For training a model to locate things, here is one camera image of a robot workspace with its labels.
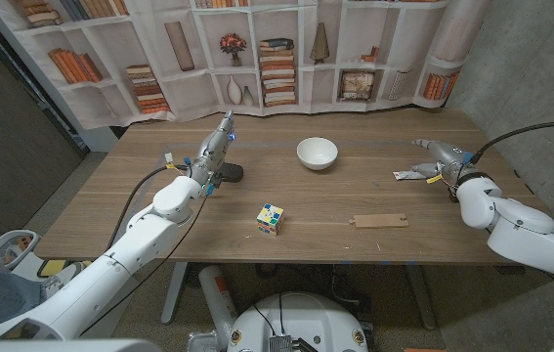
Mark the grey metal table leg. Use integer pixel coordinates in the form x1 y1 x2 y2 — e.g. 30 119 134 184
405 265 438 331
160 262 189 326

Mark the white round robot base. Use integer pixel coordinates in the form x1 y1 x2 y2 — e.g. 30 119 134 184
227 291 369 352

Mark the grey sneaker shoe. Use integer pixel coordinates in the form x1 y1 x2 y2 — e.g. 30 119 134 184
40 262 85 296

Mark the yellow flat pad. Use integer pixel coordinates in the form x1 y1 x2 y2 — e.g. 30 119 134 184
37 259 87 278

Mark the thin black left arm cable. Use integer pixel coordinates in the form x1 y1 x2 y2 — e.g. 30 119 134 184
79 193 209 336

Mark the printed bookshelf backdrop cloth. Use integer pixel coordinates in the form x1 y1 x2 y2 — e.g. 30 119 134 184
0 0 492 131

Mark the black glasses case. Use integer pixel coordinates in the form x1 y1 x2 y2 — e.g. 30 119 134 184
216 161 245 184

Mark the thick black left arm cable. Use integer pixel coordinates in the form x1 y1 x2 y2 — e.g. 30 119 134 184
105 164 190 250

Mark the silver foil tray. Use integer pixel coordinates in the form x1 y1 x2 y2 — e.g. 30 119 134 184
187 330 220 352

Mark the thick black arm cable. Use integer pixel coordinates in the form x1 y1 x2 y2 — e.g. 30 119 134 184
469 120 554 165
105 164 190 250

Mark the flat wooden toy block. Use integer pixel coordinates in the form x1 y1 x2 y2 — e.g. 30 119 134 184
348 213 410 230

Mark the grey finned electronics module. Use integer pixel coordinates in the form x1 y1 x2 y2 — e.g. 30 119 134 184
269 334 293 352

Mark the multicoloured Rubik's cube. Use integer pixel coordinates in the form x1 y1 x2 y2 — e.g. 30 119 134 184
256 202 285 237

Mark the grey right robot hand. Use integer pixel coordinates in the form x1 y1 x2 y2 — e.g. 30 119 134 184
411 138 478 190

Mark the white roll with orange label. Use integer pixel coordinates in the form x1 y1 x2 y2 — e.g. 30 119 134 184
197 264 238 351

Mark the white toothpaste tube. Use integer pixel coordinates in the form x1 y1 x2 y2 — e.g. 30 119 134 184
392 169 427 181

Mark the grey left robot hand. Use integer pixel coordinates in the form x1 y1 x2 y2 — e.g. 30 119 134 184
191 110 236 187

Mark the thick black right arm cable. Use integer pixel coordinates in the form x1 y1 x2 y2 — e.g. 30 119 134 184
469 120 554 165

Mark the white ceramic bowl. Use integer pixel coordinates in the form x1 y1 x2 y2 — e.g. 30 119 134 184
296 136 340 171

